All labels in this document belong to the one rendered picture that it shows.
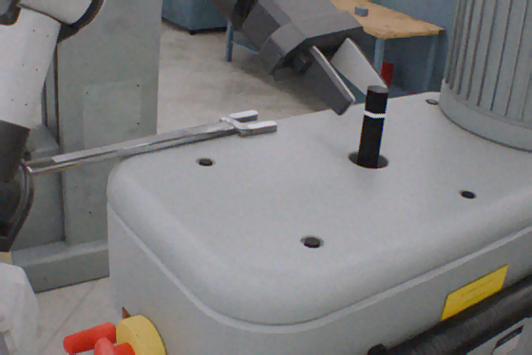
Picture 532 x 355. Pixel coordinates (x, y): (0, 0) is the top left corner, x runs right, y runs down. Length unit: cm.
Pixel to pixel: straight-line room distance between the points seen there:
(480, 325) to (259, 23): 33
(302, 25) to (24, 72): 40
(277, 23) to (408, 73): 576
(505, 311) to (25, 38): 63
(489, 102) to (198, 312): 38
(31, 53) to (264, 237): 48
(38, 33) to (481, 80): 53
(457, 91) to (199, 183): 32
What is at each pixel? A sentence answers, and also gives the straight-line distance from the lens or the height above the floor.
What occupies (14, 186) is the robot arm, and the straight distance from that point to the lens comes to 90.
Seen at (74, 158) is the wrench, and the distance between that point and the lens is 59.
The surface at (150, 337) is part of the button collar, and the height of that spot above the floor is 179.
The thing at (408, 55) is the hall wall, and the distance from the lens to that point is 633.
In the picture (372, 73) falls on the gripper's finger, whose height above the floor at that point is 196.
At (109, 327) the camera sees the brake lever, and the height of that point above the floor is 171.
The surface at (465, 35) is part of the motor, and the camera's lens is 75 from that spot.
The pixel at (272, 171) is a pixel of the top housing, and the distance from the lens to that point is 60.
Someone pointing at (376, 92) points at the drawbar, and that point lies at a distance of 61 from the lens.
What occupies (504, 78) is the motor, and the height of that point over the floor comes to 196.
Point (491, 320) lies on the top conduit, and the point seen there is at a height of 180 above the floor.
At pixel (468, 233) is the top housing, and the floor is 188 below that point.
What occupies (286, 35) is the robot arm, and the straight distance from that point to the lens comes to 60.
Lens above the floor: 215
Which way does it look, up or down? 26 degrees down
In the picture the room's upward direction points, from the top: 5 degrees clockwise
